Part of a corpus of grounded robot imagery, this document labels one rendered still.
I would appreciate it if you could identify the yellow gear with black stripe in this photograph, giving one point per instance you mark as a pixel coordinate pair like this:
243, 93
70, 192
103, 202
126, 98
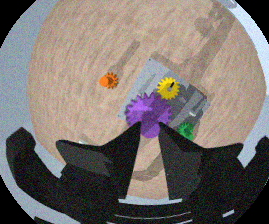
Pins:
166, 84

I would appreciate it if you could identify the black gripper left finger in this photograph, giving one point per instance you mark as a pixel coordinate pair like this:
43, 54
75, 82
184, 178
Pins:
115, 159

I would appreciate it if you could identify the purple gear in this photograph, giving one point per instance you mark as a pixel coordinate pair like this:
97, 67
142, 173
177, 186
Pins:
150, 111

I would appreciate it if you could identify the green gear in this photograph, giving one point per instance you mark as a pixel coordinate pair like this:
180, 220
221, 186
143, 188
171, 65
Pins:
185, 130

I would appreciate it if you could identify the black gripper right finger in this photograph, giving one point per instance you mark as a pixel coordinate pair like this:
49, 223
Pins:
184, 161

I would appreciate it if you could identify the orange gear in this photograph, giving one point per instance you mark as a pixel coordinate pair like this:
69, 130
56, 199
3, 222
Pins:
109, 80

